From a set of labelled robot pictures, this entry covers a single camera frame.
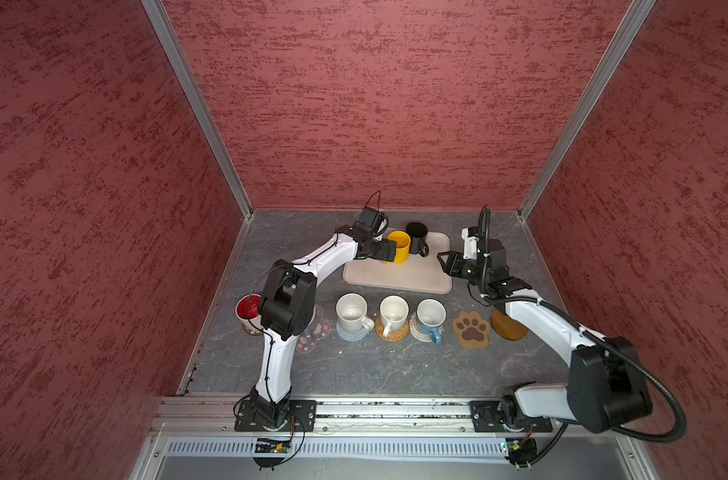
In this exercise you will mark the beige serving tray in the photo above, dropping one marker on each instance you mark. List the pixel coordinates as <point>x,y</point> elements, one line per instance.
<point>417,274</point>

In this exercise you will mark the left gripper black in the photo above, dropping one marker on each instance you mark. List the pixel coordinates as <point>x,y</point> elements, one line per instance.
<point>381,255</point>

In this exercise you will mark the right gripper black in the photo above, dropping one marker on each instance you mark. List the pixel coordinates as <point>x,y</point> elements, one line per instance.
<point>454,261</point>

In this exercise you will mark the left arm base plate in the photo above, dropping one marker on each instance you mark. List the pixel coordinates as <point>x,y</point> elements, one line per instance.
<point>260,415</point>

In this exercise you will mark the aluminium mounting rail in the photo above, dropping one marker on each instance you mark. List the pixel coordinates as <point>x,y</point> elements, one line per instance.
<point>338,416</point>

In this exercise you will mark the amber round coaster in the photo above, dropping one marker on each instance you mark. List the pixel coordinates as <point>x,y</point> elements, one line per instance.
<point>250,331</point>

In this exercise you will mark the beige woven spiral coaster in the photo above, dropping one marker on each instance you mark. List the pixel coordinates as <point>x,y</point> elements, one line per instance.
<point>416,330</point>

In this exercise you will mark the brown round wooden coaster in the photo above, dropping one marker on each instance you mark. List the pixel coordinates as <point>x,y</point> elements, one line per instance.
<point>506,327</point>

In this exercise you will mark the light blue mug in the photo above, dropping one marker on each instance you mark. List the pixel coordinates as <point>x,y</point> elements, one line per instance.
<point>432,314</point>

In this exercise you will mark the pink flower coaster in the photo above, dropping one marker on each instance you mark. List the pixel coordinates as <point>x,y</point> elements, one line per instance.
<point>317,330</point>

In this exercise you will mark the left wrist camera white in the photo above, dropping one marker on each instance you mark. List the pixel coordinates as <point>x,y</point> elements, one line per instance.
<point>372,221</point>

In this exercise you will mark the brown woven rattan coaster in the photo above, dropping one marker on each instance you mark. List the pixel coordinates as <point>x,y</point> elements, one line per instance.
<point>393,336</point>

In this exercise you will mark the white mug red inside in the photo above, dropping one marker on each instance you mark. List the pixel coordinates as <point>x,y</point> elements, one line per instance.
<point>247,311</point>

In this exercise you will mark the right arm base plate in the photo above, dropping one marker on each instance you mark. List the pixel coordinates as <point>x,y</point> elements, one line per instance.
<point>504,416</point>

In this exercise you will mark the yellow mug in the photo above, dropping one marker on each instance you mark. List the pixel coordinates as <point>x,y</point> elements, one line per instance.
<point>403,242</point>

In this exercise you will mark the black mug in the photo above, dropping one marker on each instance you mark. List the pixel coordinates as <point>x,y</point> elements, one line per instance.
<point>417,232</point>

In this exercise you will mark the grey round coaster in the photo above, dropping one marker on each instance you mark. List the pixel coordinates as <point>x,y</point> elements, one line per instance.
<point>351,336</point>

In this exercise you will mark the brown paw coaster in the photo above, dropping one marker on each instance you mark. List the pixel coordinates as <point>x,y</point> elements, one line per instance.
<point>472,330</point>

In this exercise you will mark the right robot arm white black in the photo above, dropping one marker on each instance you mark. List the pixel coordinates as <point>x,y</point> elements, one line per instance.
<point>607,386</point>

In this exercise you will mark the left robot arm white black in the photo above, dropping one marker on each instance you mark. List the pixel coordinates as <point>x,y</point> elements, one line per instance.
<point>286,308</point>

